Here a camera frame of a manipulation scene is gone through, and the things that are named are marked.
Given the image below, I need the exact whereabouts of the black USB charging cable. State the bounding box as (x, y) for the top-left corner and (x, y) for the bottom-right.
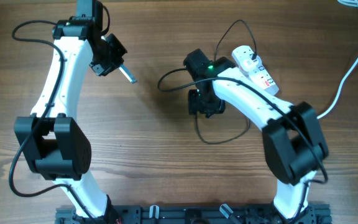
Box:
(194, 19), (259, 146)

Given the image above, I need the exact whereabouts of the white power strip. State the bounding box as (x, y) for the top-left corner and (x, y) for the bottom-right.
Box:
(232, 45), (279, 95)

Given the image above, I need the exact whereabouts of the teal screen smartphone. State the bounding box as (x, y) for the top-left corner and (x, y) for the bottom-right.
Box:
(119, 64), (137, 83)

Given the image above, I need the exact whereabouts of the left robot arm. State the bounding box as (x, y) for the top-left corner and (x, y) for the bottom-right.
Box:
(14, 0), (136, 223)

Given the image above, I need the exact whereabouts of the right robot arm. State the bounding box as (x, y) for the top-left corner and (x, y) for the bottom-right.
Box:
(183, 45), (328, 223)

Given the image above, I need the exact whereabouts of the white USB charger plug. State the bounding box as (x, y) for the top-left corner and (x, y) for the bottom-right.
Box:
(239, 55), (260, 75)

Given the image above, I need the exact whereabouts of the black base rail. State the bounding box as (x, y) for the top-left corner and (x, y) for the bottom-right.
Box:
(55, 203), (333, 224)

